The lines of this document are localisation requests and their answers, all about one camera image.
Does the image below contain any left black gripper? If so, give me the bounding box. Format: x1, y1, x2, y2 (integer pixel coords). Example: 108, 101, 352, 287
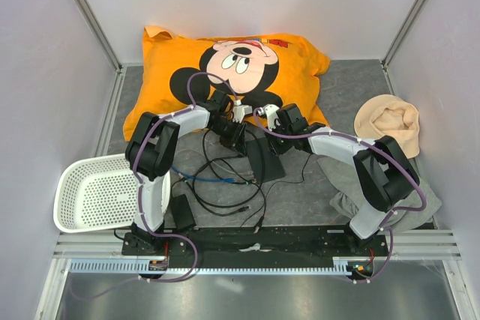
208, 118, 248, 157

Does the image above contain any black network switch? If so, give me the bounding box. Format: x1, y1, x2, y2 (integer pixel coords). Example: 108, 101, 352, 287
246, 138, 286, 182

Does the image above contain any black ethernet cable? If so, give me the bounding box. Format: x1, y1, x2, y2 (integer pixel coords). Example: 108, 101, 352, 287
190, 128, 271, 216

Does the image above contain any blue ethernet cable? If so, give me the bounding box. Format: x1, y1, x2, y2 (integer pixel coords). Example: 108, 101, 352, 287
170, 164, 237, 185

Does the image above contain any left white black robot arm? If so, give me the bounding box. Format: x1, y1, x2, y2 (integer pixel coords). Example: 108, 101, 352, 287
125, 91, 251, 255

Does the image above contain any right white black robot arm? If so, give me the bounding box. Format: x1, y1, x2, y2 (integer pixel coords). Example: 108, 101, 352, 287
254, 104, 426, 256

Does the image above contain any orange Mickey Mouse pillow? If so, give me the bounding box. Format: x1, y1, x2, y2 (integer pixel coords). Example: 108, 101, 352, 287
123, 26, 330, 140

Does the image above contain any grey cloth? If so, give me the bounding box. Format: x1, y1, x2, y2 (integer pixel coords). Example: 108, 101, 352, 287
317, 157, 442, 233

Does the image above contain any black power adapter brick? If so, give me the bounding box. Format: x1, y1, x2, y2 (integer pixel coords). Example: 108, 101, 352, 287
169, 194, 196, 232

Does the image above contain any peach towel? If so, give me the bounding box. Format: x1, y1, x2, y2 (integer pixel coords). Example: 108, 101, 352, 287
354, 94, 420, 159

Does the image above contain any white perforated plastic basket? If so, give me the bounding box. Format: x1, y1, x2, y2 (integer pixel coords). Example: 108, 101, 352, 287
53, 154, 170, 233

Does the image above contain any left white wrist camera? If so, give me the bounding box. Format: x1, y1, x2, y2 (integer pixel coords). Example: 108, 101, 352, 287
232, 100, 253, 123

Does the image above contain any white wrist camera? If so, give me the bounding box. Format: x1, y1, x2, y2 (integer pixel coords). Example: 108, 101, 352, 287
232, 100, 253, 123
257, 104, 280, 130

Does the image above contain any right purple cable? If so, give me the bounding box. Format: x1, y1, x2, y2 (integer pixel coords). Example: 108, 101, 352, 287
253, 108, 427, 287

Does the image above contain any purple cable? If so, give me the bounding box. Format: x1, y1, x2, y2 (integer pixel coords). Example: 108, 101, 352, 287
253, 108, 427, 287
67, 70, 241, 301

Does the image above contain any grey ethernet cable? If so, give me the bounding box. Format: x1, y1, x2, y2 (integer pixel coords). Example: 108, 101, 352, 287
174, 149, 256, 182

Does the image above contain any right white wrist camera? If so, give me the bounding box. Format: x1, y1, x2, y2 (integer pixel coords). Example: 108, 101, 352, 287
257, 104, 280, 130

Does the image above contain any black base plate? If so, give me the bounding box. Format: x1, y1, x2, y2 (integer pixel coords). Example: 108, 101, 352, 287
121, 225, 389, 259

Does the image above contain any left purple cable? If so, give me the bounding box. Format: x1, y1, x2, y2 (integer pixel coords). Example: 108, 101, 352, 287
67, 70, 241, 301

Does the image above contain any slotted cable duct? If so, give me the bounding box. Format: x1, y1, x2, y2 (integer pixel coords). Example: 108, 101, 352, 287
69, 259, 353, 276

